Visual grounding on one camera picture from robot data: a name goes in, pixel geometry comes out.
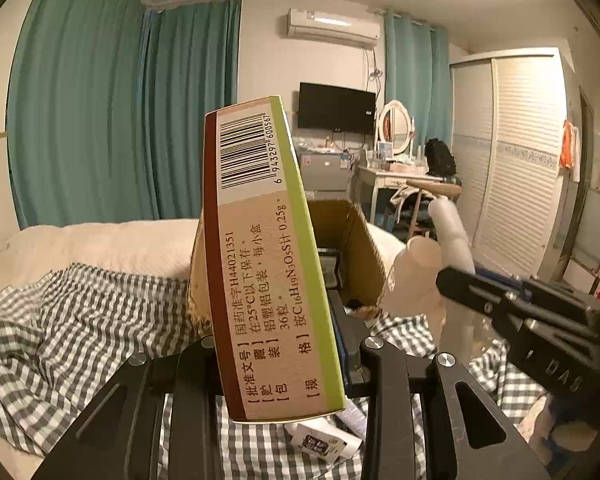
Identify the white louvred wardrobe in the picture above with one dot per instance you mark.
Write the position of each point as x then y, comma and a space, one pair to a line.
520, 160

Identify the black wall television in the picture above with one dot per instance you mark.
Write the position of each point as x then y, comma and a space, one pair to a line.
335, 107

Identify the cream bedspread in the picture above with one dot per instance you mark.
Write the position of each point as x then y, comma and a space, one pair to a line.
105, 245

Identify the small white packet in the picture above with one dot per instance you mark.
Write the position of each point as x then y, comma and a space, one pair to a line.
325, 442

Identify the beige green medicine box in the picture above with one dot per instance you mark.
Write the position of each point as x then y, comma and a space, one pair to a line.
270, 260

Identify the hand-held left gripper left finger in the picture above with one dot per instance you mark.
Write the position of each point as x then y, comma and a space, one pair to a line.
200, 365

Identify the white oval vanity mirror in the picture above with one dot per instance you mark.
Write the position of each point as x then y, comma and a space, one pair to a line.
395, 127

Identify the wooden chair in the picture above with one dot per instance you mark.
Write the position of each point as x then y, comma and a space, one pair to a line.
435, 187

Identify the teal curtain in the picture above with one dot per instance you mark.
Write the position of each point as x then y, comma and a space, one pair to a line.
80, 110
415, 70
195, 110

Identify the orange hanging cloth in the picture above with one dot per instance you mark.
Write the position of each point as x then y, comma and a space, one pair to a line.
570, 150

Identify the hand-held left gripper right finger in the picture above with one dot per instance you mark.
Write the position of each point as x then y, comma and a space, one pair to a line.
352, 365

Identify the grey white checked blanket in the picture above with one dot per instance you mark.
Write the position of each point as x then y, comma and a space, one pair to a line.
80, 320

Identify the white dressing table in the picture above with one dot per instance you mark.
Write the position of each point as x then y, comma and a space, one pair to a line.
380, 185

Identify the brown cardboard box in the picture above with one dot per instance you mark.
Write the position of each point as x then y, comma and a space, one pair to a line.
360, 250

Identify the black backpack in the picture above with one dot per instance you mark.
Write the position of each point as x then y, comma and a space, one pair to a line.
440, 157

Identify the white plastic bottle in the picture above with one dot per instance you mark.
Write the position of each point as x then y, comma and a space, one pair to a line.
415, 285

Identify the white air conditioner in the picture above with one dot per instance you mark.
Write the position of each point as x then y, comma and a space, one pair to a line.
330, 27

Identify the grey mini fridge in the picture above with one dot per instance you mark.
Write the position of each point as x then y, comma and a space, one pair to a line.
325, 175

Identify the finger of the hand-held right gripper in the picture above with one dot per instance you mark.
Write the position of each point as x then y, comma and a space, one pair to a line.
545, 297
475, 295

